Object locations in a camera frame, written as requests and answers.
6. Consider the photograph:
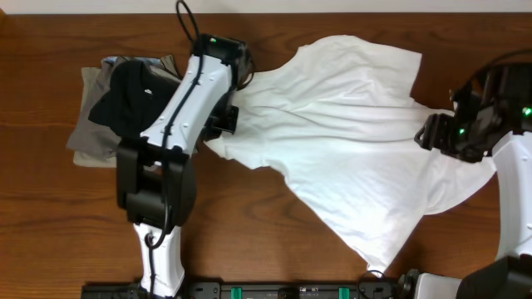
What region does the black Nike t-shirt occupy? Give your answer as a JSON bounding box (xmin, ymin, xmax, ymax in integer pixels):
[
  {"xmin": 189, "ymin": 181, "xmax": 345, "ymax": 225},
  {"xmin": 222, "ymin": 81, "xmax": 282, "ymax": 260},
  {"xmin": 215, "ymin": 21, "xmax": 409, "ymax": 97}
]
[{"xmin": 88, "ymin": 61, "xmax": 179, "ymax": 139}]

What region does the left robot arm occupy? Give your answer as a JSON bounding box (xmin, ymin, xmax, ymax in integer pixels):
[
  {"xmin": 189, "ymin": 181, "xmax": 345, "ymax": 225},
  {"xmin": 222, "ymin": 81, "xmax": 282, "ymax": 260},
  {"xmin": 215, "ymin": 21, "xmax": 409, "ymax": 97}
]
[{"xmin": 116, "ymin": 34, "xmax": 254, "ymax": 298}]

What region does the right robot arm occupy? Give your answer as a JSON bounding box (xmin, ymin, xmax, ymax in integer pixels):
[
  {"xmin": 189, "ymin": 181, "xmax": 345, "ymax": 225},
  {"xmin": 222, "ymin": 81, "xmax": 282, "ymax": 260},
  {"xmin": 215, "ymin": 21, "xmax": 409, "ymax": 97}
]
[{"xmin": 398, "ymin": 62, "xmax": 531, "ymax": 299}]

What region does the grey folded garment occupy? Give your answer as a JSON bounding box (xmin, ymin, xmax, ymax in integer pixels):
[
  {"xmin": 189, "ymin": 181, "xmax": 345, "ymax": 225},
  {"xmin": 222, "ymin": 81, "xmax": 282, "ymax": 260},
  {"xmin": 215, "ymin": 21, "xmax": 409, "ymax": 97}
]
[{"xmin": 66, "ymin": 55, "xmax": 180, "ymax": 160}]

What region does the white t-shirt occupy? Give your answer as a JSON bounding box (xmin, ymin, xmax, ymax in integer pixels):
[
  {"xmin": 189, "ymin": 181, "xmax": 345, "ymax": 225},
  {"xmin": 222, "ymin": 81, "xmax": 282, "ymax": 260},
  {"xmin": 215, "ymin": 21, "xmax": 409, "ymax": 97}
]
[{"xmin": 208, "ymin": 35, "xmax": 495, "ymax": 272}]

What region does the beige folded garment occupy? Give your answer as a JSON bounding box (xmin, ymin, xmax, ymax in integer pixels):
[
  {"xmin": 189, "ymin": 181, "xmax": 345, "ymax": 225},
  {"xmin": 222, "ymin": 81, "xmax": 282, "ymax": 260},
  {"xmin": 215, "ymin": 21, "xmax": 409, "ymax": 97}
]
[{"xmin": 72, "ymin": 55, "xmax": 180, "ymax": 169}]

